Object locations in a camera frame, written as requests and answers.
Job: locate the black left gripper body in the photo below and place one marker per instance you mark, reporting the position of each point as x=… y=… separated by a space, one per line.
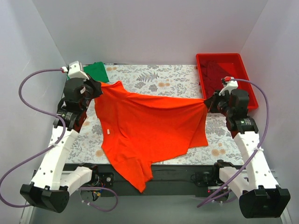
x=95 y=86

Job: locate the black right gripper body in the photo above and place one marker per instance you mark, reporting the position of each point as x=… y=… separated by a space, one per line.
x=212 y=105

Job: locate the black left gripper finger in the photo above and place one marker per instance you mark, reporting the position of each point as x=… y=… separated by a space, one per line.
x=94 y=84
x=96 y=92

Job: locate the orange t shirt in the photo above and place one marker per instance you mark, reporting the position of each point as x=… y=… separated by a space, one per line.
x=139 y=130

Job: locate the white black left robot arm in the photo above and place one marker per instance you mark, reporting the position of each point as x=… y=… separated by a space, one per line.
x=48 y=189

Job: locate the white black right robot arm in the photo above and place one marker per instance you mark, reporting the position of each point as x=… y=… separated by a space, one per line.
x=258 y=192

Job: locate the folded green t shirt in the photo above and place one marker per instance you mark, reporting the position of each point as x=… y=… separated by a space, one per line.
x=96 y=71

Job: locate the dark red t shirt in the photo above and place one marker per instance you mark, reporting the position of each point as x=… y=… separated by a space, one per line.
x=211 y=73

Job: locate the red plastic bin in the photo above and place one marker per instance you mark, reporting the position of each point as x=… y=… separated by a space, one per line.
x=234 y=58

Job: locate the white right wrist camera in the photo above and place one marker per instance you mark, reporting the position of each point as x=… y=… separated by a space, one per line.
x=229 y=84

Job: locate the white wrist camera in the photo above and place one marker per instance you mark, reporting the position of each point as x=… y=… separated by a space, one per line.
x=229 y=84
x=75 y=70

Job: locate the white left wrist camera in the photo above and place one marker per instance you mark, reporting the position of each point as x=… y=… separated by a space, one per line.
x=75 y=70

